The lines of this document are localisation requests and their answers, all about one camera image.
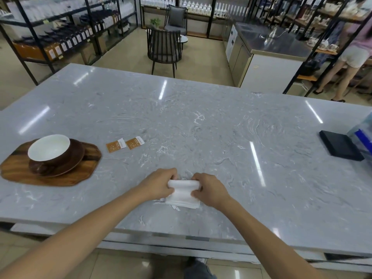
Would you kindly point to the person's right hand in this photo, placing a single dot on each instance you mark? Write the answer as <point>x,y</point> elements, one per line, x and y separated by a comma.
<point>212,190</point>

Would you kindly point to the person's left hand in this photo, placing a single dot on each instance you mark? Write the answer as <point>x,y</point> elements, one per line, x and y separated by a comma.
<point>157,183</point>

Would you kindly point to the person's right thumb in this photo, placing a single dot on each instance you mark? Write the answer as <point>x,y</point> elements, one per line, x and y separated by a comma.
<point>198,179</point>

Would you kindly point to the person's left fingers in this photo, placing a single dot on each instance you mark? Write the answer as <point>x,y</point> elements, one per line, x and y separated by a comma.
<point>172,180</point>

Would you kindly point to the white cloth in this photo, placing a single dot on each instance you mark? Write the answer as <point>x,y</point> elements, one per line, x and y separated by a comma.
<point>184,193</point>

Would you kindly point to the person's left forearm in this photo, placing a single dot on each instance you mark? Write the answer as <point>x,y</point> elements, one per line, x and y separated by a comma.
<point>69,238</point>

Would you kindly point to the person's right forearm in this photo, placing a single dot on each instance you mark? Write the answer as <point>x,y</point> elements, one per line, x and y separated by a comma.
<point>261,244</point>

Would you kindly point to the orange sachet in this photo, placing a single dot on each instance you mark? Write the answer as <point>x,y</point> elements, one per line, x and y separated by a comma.
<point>135,142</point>
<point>115,146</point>

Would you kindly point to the brown saucer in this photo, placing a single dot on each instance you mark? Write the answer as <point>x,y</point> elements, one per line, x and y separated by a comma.
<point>68,162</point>

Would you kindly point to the brown wooden tray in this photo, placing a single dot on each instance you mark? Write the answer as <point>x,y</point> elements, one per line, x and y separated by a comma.
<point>52,165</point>

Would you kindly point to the brown cup white inside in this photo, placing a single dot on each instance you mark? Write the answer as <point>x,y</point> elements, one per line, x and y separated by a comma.
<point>49,152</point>

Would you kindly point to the dark slatted chair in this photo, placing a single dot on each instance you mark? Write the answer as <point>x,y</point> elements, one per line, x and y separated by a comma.
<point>164,49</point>

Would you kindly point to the steel counter cabinet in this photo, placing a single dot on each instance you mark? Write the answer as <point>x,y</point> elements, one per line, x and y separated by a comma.
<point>261,55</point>

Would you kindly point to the small round side table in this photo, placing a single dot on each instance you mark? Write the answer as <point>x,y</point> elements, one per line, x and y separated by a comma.
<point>183,40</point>

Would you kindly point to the black flat scale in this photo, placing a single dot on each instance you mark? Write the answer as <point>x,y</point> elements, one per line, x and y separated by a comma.
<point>340,145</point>

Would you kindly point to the green potted plant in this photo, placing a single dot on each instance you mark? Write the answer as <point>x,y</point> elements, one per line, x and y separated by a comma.
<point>156,23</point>

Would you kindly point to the grey cushioned armchair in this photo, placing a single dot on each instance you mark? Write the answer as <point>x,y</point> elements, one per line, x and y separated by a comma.
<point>175,20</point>

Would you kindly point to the glass kettle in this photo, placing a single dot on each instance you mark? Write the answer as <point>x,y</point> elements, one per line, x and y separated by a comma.
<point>272,34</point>

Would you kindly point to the clear plastic container blue label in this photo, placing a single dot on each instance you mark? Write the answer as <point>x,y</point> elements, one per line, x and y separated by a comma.
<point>361,136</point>

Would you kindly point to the row of white bottles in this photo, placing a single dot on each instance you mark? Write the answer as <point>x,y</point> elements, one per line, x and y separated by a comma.
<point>197,5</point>

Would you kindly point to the row of dark packets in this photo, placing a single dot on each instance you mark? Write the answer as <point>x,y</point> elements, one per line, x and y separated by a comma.
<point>75,34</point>

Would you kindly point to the orange boxes on shelf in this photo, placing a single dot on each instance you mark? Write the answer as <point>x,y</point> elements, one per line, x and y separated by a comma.
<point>37,50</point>

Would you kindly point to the black metal shelf rack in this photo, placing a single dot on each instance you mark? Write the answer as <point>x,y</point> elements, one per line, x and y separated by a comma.
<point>58,29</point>

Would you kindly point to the black shelf with crockery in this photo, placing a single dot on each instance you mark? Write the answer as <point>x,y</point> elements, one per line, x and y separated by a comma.
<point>316,26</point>

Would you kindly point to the black back wall shelf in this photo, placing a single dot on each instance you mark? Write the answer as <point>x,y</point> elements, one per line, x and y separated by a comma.
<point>186,17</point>

